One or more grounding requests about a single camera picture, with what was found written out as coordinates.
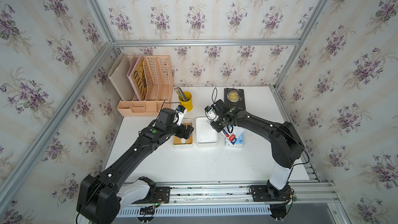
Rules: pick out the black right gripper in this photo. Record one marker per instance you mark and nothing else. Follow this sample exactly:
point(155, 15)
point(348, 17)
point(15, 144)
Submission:
point(217, 128)

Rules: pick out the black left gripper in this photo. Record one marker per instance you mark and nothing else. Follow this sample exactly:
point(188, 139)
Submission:
point(182, 135)

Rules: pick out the white bamboo tissue box lid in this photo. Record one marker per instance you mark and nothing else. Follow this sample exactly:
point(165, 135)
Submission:
point(179, 143)

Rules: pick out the blue tissue paper pack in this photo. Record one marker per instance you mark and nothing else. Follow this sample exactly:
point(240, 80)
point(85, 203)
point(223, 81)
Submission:
point(239, 135)

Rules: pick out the toothpaste tube box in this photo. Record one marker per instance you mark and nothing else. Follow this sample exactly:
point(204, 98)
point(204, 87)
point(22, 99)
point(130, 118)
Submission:
point(230, 137)

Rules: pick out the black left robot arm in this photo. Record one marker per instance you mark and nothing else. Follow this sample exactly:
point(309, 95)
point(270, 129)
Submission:
point(101, 197)

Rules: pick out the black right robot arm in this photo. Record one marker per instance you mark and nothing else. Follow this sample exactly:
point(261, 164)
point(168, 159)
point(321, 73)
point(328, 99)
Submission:
point(286, 145)

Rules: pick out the white tissue box base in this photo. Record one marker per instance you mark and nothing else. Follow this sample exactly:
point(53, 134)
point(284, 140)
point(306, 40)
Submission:
point(206, 136)

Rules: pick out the yellow pen cup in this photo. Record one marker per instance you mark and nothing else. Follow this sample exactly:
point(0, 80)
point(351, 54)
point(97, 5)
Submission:
point(189, 104)

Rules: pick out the pink desk file organizer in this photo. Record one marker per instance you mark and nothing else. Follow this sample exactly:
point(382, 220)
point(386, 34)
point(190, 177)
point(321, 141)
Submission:
point(160, 83)

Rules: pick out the brown book in organizer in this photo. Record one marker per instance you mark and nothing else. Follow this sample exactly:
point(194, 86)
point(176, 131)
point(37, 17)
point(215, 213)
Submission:
point(136, 76)

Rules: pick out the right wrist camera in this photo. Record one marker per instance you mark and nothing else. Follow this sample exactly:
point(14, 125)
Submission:
point(210, 114)

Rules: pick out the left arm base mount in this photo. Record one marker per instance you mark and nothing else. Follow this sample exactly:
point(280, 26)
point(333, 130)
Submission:
point(157, 195)

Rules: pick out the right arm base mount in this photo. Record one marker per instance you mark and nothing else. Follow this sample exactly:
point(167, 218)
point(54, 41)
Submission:
point(268, 193)

